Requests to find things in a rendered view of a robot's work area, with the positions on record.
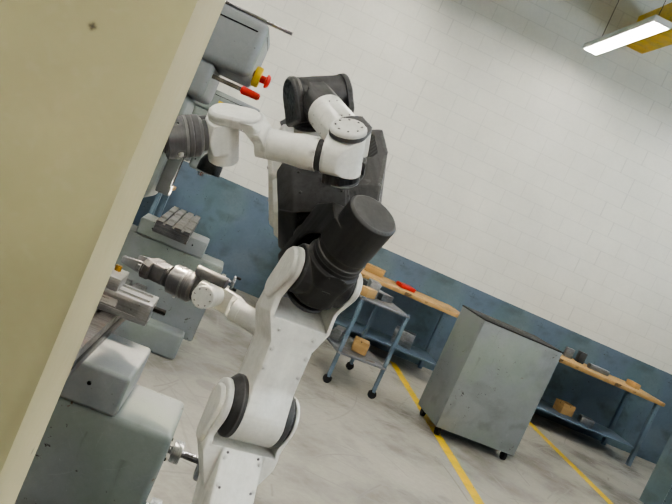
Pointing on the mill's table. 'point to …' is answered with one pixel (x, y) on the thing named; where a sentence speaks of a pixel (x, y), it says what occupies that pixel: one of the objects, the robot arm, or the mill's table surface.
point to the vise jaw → (117, 280)
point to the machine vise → (129, 304)
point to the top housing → (237, 45)
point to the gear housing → (203, 83)
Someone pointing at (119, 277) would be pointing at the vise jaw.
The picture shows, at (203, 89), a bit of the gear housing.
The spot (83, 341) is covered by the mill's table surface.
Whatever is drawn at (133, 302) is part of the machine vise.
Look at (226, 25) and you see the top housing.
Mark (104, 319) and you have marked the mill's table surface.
